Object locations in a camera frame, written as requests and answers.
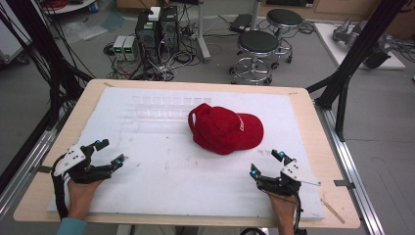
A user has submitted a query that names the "black sleeved gripper cable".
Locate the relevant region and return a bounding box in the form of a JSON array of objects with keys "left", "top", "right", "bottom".
[{"left": 50, "top": 154, "right": 71, "bottom": 221}]

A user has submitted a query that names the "black computer tower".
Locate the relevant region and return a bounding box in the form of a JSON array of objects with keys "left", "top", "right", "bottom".
[
  {"left": 159, "top": 5, "right": 181, "bottom": 55},
  {"left": 134, "top": 12, "right": 161, "bottom": 64}
]

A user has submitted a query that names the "grey metal table leg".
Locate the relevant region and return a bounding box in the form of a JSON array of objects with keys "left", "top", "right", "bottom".
[{"left": 195, "top": 0, "right": 211, "bottom": 64}]

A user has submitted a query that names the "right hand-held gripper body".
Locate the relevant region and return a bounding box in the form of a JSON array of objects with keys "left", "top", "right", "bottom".
[{"left": 256, "top": 158, "right": 322, "bottom": 198}]

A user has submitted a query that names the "white foam board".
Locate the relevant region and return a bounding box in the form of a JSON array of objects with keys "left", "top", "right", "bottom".
[{"left": 47, "top": 86, "right": 326, "bottom": 220}]

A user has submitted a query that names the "white platform board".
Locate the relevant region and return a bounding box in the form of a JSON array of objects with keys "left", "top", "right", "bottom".
[{"left": 313, "top": 22, "right": 407, "bottom": 71}]

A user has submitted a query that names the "grey metal pole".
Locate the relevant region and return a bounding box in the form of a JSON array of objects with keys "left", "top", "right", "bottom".
[{"left": 249, "top": 0, "right": 264, "bottom": 32}]

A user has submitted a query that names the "clear plastic sheet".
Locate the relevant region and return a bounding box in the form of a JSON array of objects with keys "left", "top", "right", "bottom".
[{"left": 61, "top": 12, "right": 126, "bottom": 42}]

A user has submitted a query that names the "black round stool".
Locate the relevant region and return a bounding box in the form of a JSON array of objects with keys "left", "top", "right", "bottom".
[
  {"left": 265, "top": 8, "right": 304, "bottom": 71},
  {"left": 228, "top": 29, "right": 281, "bottom": 87}
]

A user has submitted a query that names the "person's right hand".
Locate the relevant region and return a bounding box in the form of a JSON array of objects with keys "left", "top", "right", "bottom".
[{"left": 265, "top": 190, "right": 298, "bottom": 227}]

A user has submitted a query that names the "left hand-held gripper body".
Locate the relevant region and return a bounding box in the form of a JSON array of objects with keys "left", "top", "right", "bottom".
[{"left": 53, "top": 144, "right": 114, "bottom": 184}]

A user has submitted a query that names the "person's left hand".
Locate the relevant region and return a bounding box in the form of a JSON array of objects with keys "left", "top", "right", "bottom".
[{"left": 67, "top": 177, "right": 104, "bottom": 221}]

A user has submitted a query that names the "aluminium rail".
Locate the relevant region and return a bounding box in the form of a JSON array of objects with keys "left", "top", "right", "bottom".
[
  {"left": 313, "top": 100, "right": 387, "bottom": 235},
  {"left": 0, "top": 127, "right": 59, "bottom": 217}
]

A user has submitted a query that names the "red baseball cap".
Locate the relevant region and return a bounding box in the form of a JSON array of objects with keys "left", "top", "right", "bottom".
[{"left": 187, "top": 102, "right": 265, "bottom": 156}]

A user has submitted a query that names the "round white table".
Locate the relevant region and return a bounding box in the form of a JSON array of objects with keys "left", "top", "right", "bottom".
[{"left": 38, "top": 0, "right": 98, "bottom": 16}]

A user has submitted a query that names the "black frame with cables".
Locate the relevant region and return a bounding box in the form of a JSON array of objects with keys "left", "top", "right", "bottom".
[{"left": 5, "top": 0, "right": 95, "bottom": 131}]

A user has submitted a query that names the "white box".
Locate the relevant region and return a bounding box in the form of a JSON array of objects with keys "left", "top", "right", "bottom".
[{"left": 147, "top": 6, "right": 161, "bottom": 23}]

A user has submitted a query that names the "tangle of floor cables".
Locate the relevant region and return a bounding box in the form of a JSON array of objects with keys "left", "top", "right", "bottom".
[{"left": 103, "top": 41, "right": 204, "bottom": 82}]

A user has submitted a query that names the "black metal frame strut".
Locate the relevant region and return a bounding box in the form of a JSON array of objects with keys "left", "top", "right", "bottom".
[{"left": 305, "top": 0, "right": 409, "bottom": 143}]

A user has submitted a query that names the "black tape strip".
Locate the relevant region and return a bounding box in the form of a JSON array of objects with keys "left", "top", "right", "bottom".
[
  {"left": 333, "top": 178, "right": 356, "bottom": 191},
  {"left": 34, "top": 164, "right": 54, "bottom": 174}
]

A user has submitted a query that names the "black flat case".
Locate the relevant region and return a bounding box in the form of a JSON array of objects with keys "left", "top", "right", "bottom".
[{"left": 228, "top": 13, "right": 254, "bottom": 34}]

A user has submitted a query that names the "grey power supply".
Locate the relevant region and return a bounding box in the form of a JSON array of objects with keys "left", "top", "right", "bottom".
[
  {"left": 112, "top": 34, "right": 127, "bottom": 62},
  {"left": 122, "top": 35, "right": 140, "bottom": 63}
]

